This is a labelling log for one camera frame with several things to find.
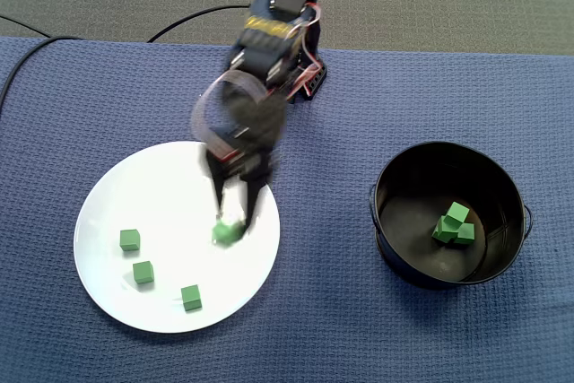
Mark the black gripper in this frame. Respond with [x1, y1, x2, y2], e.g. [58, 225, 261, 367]
[204, 91, 288, 231]

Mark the green foam cube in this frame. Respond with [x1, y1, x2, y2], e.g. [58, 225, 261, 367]
[431, 215, 458, 244]
[180, 283, 203, 312]
[443, 201, 471, 231]
[211, 219, 246, 248]
[132, 260, 156, 286]
[118, 228, 142, 253]
[457, 222, 476, 247]

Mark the white round plate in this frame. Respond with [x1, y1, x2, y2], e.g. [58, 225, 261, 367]
[73, 140, 282, 335]

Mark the blue woven table cloth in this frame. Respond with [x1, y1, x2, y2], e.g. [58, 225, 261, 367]
[0, 36, 574, 383]

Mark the black round bucket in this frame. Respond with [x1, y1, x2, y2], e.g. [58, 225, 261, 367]
[368, 140, 535, 291]

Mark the white red gripper wire loop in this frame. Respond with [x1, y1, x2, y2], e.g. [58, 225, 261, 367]
[190, 69, 270, 155]

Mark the black usb cable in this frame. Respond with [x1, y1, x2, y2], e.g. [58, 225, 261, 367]
[146, 4, 250, 44]

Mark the thick black cable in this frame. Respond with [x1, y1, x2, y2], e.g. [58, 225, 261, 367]
[0, 36, 84, 109]

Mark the thin black cable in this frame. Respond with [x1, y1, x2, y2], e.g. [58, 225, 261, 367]
[0, 14, 51, 38]

